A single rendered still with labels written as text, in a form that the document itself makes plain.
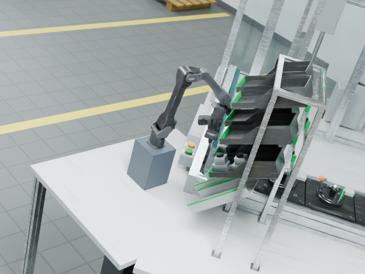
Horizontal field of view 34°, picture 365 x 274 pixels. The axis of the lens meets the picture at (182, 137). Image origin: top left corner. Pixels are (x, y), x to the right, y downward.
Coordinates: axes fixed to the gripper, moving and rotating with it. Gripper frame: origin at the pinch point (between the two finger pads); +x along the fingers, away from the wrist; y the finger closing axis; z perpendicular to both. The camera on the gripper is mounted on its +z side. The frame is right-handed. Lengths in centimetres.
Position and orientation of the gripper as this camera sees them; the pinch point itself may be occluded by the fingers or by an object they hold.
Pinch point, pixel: (211, 136)
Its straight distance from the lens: 283.0
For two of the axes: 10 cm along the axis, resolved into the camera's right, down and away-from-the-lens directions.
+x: -2.4, 8.3, 5.1
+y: -2.0, 4.7, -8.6
